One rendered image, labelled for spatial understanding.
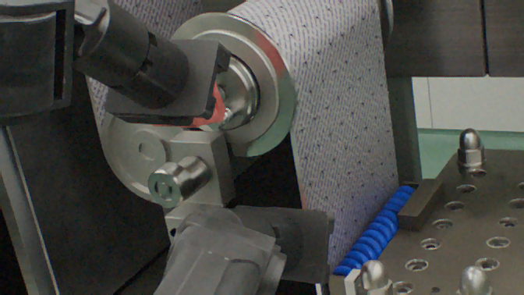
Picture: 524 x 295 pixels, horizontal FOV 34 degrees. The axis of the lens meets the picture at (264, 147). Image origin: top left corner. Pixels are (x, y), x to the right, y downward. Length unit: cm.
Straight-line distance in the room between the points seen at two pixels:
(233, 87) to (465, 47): 38
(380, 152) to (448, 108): 274
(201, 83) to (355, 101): 30
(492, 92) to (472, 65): 259
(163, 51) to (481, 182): 52
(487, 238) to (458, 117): 282
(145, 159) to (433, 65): 39
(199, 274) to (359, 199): 46
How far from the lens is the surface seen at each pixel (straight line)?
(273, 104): 80
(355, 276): 85
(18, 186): 111
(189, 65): 69
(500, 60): 107
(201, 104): 67
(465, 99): 371
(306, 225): 79
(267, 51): 79
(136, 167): 94
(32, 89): 59
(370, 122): 98
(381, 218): 98
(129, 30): 63
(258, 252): 61
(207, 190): 85
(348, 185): 93
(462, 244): 94
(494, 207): 101
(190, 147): 84
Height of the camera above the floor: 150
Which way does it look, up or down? 22 degrees down
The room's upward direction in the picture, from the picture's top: 10 degrees counter-clockwise
